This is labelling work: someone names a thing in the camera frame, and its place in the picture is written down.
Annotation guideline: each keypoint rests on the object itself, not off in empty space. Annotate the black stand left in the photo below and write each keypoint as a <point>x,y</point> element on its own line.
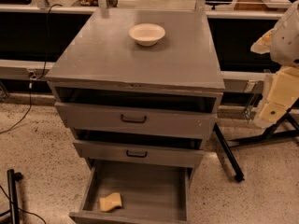
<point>11,210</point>

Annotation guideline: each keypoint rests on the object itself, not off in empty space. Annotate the grey bottom drawer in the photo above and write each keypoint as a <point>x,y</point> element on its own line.
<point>150,194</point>

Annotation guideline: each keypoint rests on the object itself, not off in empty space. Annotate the black top drawer handle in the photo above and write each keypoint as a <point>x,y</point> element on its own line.
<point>133,120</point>

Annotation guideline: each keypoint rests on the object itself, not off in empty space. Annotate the white bowl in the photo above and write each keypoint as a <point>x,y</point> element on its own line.
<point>146,34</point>

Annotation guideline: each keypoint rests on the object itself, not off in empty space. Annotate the black middle drawer handle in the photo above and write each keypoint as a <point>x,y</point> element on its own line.
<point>136,154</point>

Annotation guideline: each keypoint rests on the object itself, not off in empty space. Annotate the grey drawer cabinet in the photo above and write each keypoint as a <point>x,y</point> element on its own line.
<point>104,66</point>

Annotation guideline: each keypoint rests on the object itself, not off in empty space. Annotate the black metal stand right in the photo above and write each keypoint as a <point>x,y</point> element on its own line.
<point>268,135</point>

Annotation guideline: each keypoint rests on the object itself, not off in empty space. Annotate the grey top drawer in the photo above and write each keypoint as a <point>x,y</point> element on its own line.
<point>160,122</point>

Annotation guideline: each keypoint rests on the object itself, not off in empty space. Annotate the grey barrier rail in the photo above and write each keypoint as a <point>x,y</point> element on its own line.
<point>35,40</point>

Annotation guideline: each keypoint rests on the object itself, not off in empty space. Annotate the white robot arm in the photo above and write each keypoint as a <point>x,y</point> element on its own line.
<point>281,90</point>

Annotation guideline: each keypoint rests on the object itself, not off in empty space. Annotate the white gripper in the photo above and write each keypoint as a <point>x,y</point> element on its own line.
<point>286,42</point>

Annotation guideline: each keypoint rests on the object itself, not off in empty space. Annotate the yellow sponge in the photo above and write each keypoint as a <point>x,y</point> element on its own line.
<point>110,202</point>

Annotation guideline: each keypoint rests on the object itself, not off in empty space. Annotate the black drawer handle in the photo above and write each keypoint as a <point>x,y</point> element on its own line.
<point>136,154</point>
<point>133,120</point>

